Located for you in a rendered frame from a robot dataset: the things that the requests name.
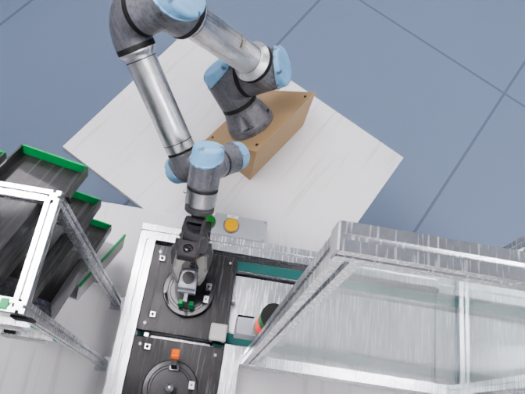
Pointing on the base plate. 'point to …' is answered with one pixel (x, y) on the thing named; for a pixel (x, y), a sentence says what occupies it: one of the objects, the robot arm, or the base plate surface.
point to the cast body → (187, 282)
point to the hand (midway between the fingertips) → (187, 281)
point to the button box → (247, 227)
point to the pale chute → (105, 253)
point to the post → (300, 301)
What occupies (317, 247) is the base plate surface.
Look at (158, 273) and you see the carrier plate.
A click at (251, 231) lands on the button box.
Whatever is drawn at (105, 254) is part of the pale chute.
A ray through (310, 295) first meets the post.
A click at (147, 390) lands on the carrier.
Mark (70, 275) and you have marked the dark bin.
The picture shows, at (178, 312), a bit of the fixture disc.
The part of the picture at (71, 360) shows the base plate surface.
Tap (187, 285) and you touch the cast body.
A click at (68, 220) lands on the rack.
